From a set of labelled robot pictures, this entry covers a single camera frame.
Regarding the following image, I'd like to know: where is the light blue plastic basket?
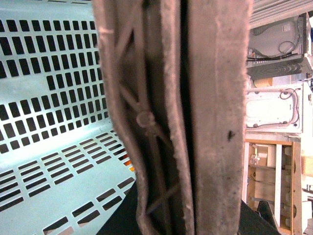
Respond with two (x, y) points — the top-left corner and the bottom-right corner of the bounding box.
(0, 0), (134, 235)

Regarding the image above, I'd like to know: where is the white washing machine back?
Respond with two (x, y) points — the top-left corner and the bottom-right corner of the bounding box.
(245, 83), (313, 136)

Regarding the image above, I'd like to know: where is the wooden frame rack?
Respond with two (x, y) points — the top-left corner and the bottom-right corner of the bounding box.
(242, 139), (304, 235)

